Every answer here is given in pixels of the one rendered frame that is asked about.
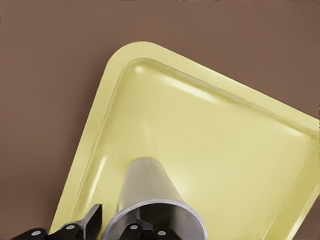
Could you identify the pale yellow rectangular tray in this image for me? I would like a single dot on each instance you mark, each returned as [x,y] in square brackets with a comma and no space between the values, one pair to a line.
[212,140]

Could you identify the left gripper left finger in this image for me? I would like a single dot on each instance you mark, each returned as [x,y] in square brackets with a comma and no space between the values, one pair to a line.
[87,225]

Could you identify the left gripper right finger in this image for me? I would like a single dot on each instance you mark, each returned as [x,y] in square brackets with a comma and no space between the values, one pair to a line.
[140,231]

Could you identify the white IKEA cup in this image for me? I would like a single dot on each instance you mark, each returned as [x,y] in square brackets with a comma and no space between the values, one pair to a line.
[147,182]

